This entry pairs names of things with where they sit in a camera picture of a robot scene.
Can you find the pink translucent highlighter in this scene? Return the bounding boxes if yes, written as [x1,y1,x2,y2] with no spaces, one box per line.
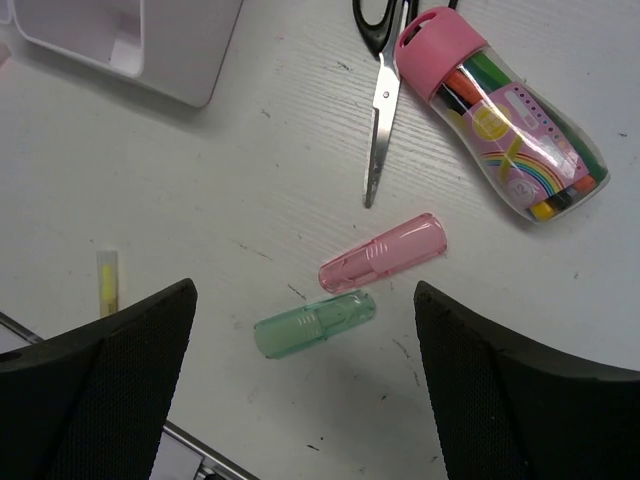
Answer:
[318,213,447,294]

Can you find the white left organizer box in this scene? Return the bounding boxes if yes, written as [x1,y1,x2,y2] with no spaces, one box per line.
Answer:
[1,0,241,108]

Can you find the marker tube with pink cap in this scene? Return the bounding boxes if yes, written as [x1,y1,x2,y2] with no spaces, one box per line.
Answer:
[395,7,610,223]

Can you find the yellow pen with clear cap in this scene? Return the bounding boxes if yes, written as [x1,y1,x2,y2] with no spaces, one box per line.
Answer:
[97,250,119,318]

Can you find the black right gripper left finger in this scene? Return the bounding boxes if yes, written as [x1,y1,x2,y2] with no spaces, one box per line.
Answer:
[1,278,197,479]

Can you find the black handled scissors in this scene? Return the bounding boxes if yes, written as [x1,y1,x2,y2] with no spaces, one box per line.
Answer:
[352,0,419,209]

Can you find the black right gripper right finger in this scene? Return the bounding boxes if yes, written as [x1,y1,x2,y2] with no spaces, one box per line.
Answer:
[414,281,639,479]

